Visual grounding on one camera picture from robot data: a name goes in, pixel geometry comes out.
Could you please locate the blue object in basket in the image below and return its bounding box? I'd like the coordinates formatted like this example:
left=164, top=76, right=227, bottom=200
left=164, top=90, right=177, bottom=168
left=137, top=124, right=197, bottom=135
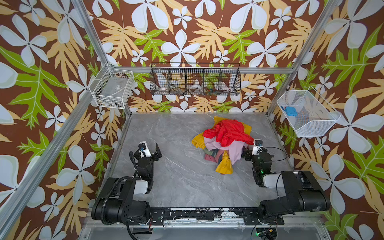
left=284, top=106, right=298, bottom=117

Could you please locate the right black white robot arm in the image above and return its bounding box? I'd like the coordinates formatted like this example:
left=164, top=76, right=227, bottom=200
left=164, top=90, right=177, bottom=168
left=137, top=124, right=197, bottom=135
left=242, top=148, right=331, bottom=224

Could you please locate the white mesh basket right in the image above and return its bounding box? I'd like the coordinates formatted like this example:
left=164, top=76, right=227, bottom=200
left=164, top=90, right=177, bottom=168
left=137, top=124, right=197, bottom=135
left=277, top=87, right=341, bottom=138

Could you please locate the wrist white camera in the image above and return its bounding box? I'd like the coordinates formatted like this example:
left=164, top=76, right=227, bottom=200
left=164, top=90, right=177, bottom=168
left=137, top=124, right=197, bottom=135
left=138, top=141, right=152, bottom=158
left=252, top=139, right=263, bottom=156

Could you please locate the black wire basket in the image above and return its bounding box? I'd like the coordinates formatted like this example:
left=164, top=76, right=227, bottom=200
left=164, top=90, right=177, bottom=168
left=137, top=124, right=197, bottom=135
left=150, top=63, right=242, bottom=96

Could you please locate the maroon printed t-shirt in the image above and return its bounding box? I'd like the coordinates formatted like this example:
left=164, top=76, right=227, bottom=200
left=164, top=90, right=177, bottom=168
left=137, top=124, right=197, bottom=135
left=204, top=148, right=225, bottom=164

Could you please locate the light pink cloth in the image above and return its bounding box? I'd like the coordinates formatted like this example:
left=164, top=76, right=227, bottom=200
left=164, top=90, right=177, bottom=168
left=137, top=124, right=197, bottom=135
left=204, top=137, right=248, bottom=165

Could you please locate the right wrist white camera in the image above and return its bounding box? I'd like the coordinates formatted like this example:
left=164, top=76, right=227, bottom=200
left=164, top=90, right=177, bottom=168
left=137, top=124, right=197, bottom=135
left=252, top=139, right=263, bottom=156

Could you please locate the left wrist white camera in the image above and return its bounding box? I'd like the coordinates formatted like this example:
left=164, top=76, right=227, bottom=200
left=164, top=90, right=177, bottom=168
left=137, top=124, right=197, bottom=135
left=138, top=141, right=152, bottom=158

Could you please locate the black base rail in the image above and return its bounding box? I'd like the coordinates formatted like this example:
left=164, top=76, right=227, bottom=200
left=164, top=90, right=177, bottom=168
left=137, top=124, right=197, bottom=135
left=122, top=206, right=286, bottom=226

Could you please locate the white wire basket left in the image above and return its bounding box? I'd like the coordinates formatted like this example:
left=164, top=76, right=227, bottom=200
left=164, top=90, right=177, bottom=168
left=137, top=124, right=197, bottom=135
left=90, top=64, right=136, bottom=109

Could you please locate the yellow cloth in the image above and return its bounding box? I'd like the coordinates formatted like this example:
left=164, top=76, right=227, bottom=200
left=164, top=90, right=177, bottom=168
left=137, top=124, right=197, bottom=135
left=191, top=117, right=252, bottom=175

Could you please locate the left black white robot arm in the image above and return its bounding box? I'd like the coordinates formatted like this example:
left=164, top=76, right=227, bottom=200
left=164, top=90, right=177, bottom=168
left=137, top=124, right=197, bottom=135
left=91, top=142, right=162, bottom=226

